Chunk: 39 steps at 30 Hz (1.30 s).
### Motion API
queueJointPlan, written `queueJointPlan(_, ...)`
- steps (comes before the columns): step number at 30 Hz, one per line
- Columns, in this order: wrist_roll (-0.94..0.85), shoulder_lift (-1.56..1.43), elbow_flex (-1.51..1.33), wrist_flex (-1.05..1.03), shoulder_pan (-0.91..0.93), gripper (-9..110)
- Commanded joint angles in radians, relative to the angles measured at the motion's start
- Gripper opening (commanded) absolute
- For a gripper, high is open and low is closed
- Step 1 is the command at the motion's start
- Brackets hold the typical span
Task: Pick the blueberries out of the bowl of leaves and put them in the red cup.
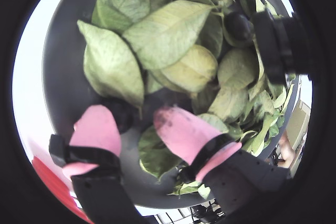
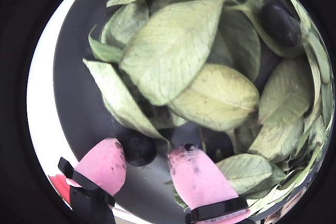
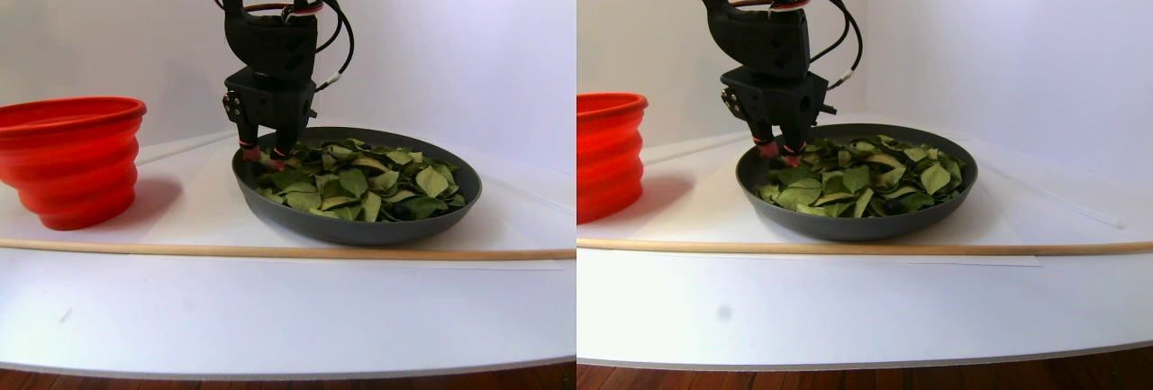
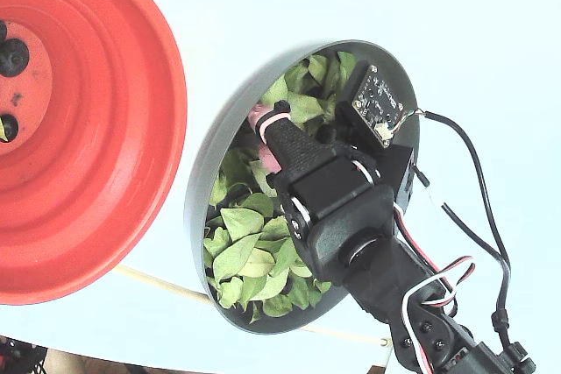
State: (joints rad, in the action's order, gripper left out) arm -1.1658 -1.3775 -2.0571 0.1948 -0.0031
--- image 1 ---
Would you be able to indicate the pink covered gripper finger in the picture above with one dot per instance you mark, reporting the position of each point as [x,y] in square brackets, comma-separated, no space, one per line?
[189,134]
[97,132]

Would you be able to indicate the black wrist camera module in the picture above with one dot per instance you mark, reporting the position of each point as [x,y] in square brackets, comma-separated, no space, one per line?
[278,48]

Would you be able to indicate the person forearm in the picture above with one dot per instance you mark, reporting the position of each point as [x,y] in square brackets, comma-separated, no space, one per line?
[286,151]

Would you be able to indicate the dark blueberry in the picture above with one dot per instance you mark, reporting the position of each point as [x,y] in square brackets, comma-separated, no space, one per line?
[239,26]
[119,115]

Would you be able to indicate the green leaves pile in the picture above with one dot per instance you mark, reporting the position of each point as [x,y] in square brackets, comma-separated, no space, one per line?
[162,30]

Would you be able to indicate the dark grey round bowl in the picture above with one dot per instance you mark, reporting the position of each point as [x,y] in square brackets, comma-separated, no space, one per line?
[63,82]

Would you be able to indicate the red ribbed plastic cup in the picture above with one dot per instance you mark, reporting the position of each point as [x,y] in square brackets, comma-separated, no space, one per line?
[57,187]

